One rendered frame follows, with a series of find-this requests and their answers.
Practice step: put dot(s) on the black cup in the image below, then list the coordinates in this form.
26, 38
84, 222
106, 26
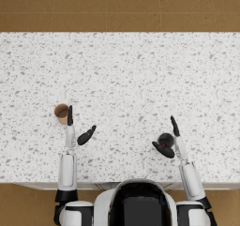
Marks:
166, 140

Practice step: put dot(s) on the robot body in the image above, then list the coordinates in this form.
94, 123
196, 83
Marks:
139, 204

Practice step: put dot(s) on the red berry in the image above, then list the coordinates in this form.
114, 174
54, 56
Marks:
163, 144

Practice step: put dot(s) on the brown paper cup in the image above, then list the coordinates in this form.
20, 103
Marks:
62, 113

